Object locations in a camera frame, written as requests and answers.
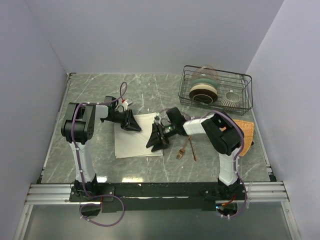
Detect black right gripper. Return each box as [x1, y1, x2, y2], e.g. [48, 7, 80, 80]
[146, 122, 178, 152]

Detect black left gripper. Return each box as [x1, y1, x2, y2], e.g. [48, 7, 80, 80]
[103, 108, 141, 132]

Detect white cloth napkin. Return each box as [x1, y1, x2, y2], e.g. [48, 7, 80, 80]
[114, 112, 163, 159]

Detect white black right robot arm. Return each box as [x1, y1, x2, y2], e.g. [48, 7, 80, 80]
[146, 107, 244, 200]

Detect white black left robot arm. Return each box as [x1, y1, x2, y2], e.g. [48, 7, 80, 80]
[61, 96, 142, 201]

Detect rose gold fork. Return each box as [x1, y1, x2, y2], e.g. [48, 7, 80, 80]
[176, 136, 191, 160]

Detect rose gold spoon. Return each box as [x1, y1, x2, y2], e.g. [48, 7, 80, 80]
[188, 136, 197, 162]

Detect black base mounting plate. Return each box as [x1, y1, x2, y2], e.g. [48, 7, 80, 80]
[69, 181, 247, 213]

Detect dark brown glossy bowl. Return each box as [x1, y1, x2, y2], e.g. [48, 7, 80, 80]
[189, 89, 218, 105]

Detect cream white plate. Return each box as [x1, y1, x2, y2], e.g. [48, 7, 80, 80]
[190, 83, 218, 95]

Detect teal green plate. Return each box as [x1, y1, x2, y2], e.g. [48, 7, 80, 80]
[191, 78, 218, 88]

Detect grey ribbed cup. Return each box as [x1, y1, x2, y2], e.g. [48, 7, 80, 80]
[221, 90, 241, 111]

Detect woven bamboo tray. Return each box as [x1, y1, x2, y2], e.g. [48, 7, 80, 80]
[234, 119, 255, 157]

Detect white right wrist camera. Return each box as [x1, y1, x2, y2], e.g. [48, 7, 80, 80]
[153, 112, 161, 124]

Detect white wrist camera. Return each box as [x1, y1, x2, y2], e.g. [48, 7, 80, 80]
[153, 112, 161, 124]
[116, 99, 134, 112]

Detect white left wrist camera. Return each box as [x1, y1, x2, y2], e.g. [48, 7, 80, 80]
[116, 99, 134, 112]

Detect dark wire dish rack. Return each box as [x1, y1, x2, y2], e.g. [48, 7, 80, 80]
[178, 65, 253, 115]

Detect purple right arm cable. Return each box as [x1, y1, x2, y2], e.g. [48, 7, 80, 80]
[159, 108, 248, 220]

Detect aluminium frame rail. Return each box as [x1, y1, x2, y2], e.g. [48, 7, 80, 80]
[24, 182, 289, 205]

